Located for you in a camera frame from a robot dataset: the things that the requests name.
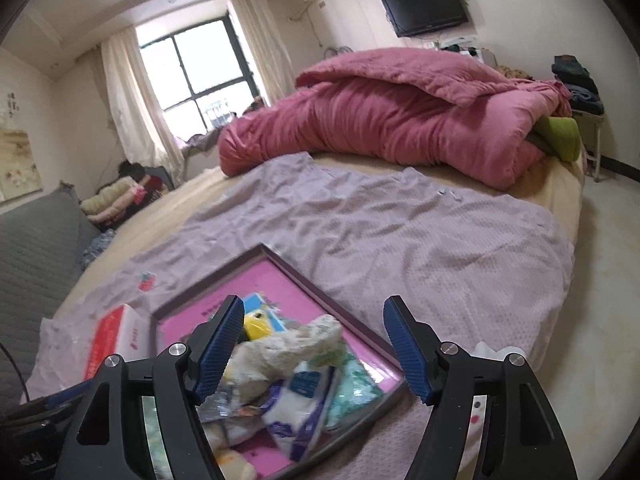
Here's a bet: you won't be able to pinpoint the black cable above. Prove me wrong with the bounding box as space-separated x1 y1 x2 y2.
0 342 28 403

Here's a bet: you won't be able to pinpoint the clothes on window sill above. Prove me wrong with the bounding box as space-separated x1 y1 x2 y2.
180 130 226 158

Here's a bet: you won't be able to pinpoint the purple printed blanket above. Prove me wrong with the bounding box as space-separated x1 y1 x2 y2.
25 152 576 480

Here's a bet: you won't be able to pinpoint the black wall television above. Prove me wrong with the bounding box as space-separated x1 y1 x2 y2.
380 0 470 38

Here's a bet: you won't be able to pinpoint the pink tray with purple rim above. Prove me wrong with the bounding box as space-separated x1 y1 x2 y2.
150 242 408 480

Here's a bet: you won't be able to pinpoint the flower wall painting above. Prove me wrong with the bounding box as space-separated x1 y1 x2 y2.
0 127 43 203

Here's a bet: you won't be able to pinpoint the purple and white pad packet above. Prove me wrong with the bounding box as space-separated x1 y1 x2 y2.
262 365 336 461

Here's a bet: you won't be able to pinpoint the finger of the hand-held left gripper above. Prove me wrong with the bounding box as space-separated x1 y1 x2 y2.
42 390 88 411

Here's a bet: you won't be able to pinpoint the beige bed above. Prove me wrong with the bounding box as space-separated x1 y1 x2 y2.
55 152 586 321

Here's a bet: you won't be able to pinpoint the colourful snack packet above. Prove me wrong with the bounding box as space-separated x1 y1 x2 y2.
200 385 271 446

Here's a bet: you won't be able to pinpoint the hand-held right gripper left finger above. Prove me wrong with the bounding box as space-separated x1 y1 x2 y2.
52 295 246 480

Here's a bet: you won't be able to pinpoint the dark and red clothes pile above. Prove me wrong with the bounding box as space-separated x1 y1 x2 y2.
117 160 173 193

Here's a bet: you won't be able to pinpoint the cream curtain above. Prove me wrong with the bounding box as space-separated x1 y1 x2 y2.
100 30 186 181
227 0 291 106

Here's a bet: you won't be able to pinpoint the window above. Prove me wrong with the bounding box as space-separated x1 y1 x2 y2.
137 15 256 136

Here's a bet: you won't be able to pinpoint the stack of folded blankets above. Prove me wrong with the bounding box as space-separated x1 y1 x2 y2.
80 177 151 226

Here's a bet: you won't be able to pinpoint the flat green white tissue pack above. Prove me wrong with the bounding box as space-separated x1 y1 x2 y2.
142 395 171 480

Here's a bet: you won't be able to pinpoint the blue floral cloth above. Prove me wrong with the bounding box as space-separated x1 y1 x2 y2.
82 232 118 266

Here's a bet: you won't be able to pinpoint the grey padded headboard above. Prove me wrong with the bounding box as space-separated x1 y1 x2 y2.
0 187 103 411

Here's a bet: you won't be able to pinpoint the pile of dark clothes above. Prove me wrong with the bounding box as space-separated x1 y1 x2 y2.
550 55 606 113

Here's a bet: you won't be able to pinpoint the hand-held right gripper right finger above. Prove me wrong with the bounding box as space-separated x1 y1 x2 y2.
383 296 578 480

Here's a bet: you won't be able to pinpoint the red and white box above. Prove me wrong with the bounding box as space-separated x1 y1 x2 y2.
82 305 153 383

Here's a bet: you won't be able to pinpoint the light blue book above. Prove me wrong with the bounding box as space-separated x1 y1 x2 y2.
240 292 281 336

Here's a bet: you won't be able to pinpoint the pink quilt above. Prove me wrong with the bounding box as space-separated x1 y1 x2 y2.
217 47 573 191

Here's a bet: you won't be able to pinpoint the green pillow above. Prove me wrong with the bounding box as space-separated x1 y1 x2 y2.
532 116 583 162

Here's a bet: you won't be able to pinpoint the mint green tissue packet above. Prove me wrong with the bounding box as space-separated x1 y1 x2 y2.
325 355 383 431

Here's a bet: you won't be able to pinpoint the cream plush toy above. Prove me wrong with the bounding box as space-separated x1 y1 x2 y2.
227 315 343 386

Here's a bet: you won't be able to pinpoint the white side table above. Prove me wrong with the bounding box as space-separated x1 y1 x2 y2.
570 107 608 181

